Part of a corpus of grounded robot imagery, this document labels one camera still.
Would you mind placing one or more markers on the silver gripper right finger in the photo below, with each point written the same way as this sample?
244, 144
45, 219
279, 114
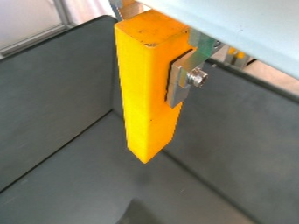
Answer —
185, 73

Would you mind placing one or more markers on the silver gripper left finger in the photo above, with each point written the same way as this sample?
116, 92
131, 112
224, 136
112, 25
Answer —
124, 8

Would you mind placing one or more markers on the yellow rectangular block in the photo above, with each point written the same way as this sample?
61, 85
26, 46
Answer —
149, 41

